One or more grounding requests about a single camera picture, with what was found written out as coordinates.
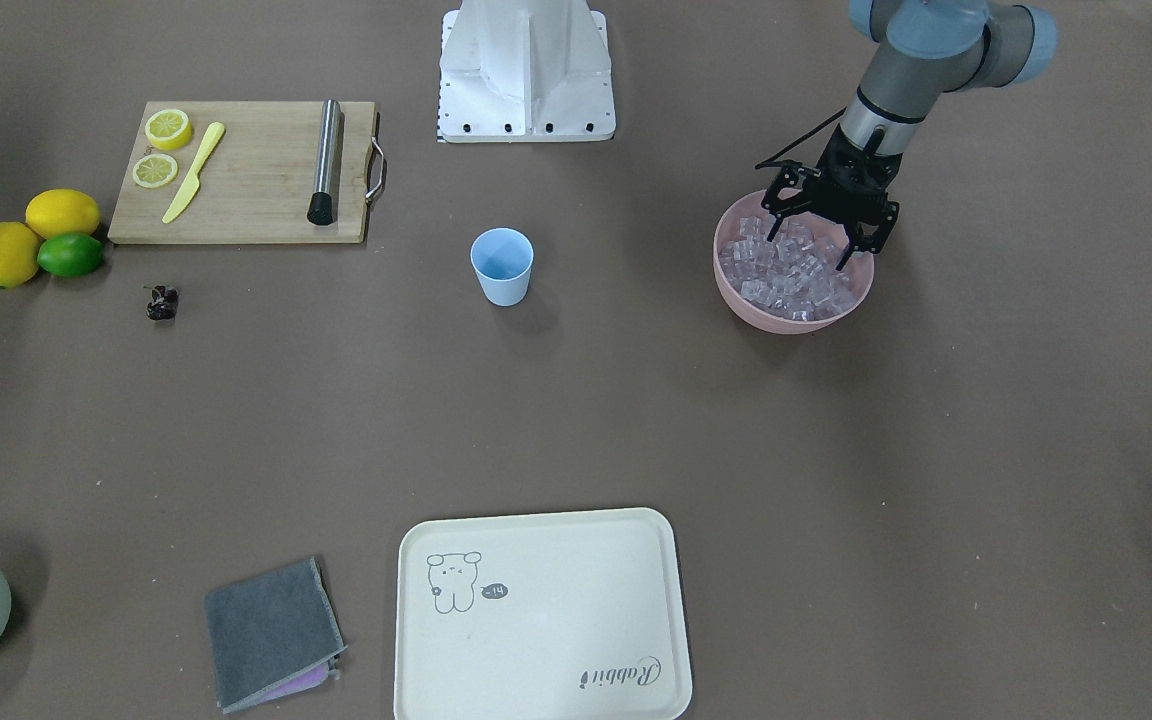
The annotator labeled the black camera cable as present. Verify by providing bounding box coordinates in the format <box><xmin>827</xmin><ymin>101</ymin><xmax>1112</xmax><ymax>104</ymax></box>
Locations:
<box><xmin>755</xmin><ymin>108</ymin><xmax>847</xmax><ymax>170</ymax></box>

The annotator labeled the cream rabbit tray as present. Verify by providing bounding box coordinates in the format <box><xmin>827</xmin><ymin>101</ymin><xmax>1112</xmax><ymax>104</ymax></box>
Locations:
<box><xmin>393</xmin><ymin>507</ymin><xmax>692</xmax><ymax>719</ymax></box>

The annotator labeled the dark cherries pair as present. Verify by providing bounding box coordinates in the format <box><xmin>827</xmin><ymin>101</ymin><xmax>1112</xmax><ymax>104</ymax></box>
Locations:
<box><xmin>146</xmin><ymin>285</ymin><xmax>180</xmax><ymax>323</ymax></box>

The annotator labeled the grey folded cloth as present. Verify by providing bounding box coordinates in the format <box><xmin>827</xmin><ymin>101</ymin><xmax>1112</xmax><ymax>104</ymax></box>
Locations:
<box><xmin>204</xmin><ymin>556</ymin><xmax>347</xmax><ymax>715</ymax></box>

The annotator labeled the wooden cutting board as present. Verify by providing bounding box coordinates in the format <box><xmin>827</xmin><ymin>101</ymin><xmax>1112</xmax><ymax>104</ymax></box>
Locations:
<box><xmin>108</xmin><ymin>100</ymin><xmax>384</xmax><ymax>245</ymax></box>

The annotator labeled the light blue cup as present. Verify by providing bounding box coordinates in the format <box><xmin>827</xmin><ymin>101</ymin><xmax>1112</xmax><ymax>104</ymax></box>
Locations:
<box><xmin>470</xmin><ymin>228</ymin><xmax>535</xmax><ymax>306</ymax></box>

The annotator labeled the pink bowl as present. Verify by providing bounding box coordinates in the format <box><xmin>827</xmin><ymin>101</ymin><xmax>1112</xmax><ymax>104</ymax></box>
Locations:
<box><xmin>710</xmin><ymin>191</ymin><xmax>876</xmax><ymax>334</ymax></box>

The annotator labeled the yellow lemon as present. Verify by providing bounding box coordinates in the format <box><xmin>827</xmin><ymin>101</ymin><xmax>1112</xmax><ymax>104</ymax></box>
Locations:
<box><xmin>0</xmin><ymin>222</ymin><xmax>41</xmax><ymax>290</ymax></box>
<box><xmin>26</xmin><ymin>188</ymin><xmax>103</xmax><ymax>240</ymax></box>

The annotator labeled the yellow plastic knife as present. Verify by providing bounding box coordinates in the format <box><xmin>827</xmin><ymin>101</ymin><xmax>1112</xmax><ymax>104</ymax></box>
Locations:
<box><xmin>161</xmin><ymin>122</ymin><xmax>227</xmax><ymax>223</ymax></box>

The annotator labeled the green lime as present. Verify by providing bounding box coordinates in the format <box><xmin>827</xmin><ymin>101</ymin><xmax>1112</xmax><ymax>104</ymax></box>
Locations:
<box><xmin>36</xmin><ymin>232</ymin><xmax>104</xmax><ymax>276</ymax></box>

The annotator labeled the clear ice cubes pile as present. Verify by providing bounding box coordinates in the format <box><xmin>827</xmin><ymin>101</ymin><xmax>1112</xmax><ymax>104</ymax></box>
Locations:
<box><xmin>717</xmin><ymin>217</ymin><xmax>861</xmax><ymax>323</ymax></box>

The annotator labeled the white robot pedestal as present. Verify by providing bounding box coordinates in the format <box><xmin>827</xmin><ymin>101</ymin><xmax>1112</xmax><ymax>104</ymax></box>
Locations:
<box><xmin>435</xmin><ymin>1</ymin><xmax>617</xmax><ymax>143</ymax></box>

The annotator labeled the steel muddler black tip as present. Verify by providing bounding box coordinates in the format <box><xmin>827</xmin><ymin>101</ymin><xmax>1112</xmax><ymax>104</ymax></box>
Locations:
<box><xmin>306</xmin><ymin>99</ymin><xmax>346</xmax><ymax>227</ymax></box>

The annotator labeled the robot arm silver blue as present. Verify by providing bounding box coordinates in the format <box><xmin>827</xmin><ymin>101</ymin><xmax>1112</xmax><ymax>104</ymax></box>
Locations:
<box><xmin>761</xmin><ymin>1</ymin><xmax>1059</xmax><ymax>270</ymax></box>

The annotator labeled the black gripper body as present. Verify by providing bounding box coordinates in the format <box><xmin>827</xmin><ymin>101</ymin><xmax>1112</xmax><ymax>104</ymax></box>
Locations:
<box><xmin>761</xmin><ymin>126</ymin><xmax>901</xmax><ymax>223</ymax></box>

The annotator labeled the lemon slice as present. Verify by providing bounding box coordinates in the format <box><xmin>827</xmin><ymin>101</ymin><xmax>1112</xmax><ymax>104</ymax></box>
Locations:
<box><xmin>143</xmin><ymin>108</ymin><xmax>195</xmax><ymax>151</ymax></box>
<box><xmin>131</xmin><ymin>152</ymin><xmax>179</xmax><ymax>190</ymax></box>

